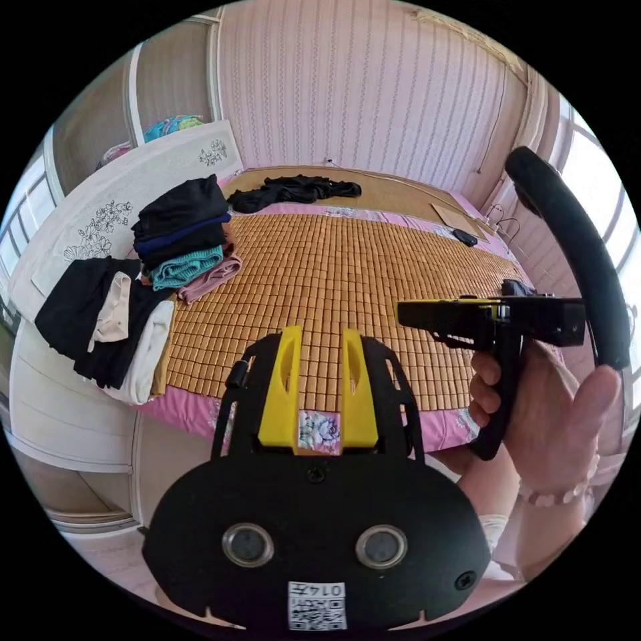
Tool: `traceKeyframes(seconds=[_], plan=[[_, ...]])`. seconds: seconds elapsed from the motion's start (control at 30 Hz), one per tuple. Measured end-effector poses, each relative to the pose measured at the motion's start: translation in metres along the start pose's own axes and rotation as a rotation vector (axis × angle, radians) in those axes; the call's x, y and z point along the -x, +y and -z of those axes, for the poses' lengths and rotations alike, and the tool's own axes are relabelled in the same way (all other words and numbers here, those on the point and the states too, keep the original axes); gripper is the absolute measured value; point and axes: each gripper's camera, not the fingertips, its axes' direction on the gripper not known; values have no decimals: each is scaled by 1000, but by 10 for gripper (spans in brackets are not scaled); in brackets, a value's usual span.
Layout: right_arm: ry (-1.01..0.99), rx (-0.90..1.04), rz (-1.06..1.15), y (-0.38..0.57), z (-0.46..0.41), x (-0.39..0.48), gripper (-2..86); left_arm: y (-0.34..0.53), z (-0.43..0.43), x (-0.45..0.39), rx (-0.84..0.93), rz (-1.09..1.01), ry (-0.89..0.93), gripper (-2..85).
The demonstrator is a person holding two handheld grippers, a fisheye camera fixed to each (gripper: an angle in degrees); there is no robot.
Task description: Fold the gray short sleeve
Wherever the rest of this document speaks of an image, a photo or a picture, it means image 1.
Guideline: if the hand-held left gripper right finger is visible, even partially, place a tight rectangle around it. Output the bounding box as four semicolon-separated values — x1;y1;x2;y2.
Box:
341;328;379;449

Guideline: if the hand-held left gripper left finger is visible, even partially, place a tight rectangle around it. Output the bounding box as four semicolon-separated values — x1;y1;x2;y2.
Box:
258;325;304;449

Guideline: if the person's right forearm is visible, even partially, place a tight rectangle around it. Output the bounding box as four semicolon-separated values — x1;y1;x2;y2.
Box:
510;470;602;584

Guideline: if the person's right hand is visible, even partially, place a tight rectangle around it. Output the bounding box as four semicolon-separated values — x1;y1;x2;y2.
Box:
469;344;622;497

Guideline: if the flat brown carton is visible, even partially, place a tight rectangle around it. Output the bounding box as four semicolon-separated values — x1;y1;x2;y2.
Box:
431;202;491;243

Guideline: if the bed with woven mat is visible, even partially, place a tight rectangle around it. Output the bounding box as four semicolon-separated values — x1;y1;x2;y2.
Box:
9;119;570;474

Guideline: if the window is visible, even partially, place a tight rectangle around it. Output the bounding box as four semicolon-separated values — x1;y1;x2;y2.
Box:
558;97;641;321
0;145;63;286

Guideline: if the person's body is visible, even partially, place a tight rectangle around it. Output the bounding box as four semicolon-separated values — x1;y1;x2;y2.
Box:
440;450;527;584

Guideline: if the pile of clothes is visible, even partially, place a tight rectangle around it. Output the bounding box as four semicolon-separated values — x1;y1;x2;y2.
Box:
33;256;176;407
132;174;245;305

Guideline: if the dark gray garment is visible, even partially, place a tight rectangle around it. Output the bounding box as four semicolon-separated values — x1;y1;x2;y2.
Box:
226;174;363;215

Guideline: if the cupboard with sliding doors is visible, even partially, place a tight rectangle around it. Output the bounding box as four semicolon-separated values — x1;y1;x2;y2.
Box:
51;13;224;174

